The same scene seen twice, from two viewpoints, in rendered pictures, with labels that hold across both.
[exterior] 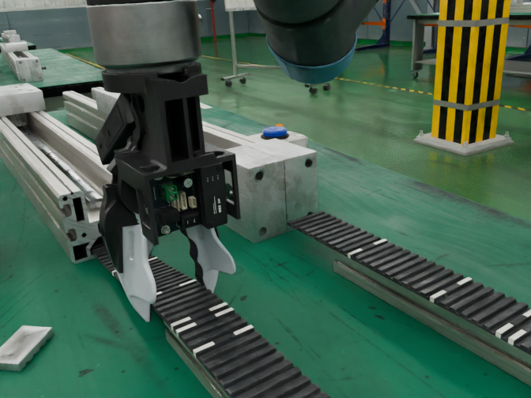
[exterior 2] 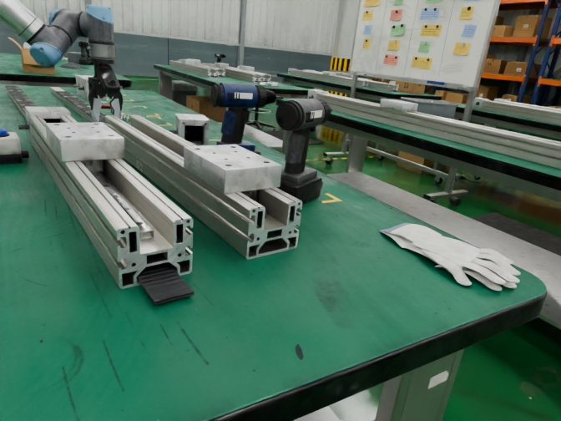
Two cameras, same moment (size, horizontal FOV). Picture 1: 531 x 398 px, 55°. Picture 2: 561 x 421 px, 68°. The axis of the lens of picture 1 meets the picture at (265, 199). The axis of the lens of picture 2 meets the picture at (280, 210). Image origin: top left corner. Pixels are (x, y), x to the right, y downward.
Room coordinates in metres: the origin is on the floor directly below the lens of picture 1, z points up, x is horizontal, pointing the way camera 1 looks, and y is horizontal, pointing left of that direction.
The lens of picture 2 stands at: (1.82, 0.56, 1.08)
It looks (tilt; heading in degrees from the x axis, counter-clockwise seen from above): 21 degrees down; 175
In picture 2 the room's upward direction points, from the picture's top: 6 degrees clockwise
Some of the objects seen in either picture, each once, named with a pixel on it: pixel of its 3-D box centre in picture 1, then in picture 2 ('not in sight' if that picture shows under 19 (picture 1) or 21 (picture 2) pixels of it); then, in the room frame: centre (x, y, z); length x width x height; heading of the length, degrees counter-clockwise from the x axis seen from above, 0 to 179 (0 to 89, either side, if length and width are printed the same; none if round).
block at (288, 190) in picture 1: (273, 185); (44, 126); (0.62, -0.01, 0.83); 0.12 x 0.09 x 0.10; 122
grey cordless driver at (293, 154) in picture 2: not in sight; (305, 149); (0.92, 0.69, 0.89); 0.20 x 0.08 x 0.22; 144
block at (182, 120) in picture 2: not in sight; (187, 132); (0.53, 0.37, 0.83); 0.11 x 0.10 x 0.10; 107
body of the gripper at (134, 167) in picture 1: (166, 149); (103, 78); (0.37, 0.07, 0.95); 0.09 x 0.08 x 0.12; 33
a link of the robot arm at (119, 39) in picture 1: (151, 37); (101, 52); (0.38, 0.07, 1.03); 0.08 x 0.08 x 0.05
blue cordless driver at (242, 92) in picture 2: not in sight; (247, 126); (0.70, 0.56, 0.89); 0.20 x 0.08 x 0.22; 115
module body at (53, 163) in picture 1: (39, 151); (175, 164); (0.89, 0.40, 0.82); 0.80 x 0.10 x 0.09; 32
